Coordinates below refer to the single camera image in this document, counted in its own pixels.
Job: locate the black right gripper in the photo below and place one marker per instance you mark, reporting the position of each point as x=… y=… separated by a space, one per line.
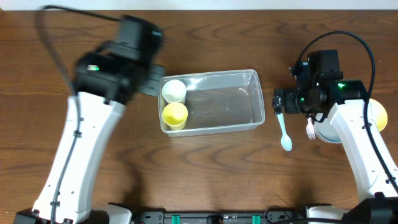
x=278 y=101

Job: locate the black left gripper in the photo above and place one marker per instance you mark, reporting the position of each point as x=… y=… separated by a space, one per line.
x=154 y=80

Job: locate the white plastic cup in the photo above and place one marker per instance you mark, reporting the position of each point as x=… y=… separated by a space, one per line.
x=174 y=91

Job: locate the yellow plastic cup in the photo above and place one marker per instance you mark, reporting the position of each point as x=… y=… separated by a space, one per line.
x=175 y=116

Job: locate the pink plastic fork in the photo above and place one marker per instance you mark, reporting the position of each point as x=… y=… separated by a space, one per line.
x=310 y=129

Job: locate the light blue plastic spoon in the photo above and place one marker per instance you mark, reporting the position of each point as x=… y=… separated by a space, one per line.
x=285 y=140

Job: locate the grey plastic bowl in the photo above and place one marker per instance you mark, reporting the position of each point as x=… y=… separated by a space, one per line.
x=326 y=133

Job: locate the yellow plastic bowl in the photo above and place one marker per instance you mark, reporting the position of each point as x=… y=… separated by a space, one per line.
x=379 y=114

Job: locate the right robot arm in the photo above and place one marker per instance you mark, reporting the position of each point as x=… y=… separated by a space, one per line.
x=321 y=89

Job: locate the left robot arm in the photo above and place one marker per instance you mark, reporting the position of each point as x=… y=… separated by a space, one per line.
x=106 y=79

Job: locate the clear plastic storage box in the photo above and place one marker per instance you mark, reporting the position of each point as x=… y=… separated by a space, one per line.
x=219 y=102

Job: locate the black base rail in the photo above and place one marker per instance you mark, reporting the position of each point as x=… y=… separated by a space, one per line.
x=271 y=215

